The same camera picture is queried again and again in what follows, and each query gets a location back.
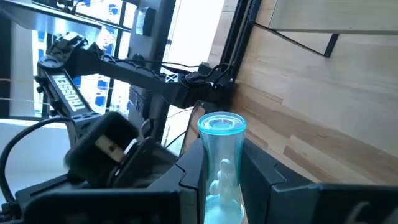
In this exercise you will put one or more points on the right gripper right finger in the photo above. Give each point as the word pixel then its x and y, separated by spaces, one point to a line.
pixel 264 193

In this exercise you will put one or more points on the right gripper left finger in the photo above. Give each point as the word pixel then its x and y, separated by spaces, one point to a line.
pixel 192 186

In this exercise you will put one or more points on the teal transparent pill vial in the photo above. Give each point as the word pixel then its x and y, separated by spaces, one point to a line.
pixel 222 149

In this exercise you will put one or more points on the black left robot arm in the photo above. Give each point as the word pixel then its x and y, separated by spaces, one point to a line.
pixel 136 74

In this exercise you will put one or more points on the wooden shelf black metal legs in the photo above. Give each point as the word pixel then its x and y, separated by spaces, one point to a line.
pixel 326 15

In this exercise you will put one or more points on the black vertical post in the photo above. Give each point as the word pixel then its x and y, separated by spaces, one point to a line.
pixel 161 31

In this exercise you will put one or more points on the black box on post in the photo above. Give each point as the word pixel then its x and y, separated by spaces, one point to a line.
pixel 145 21

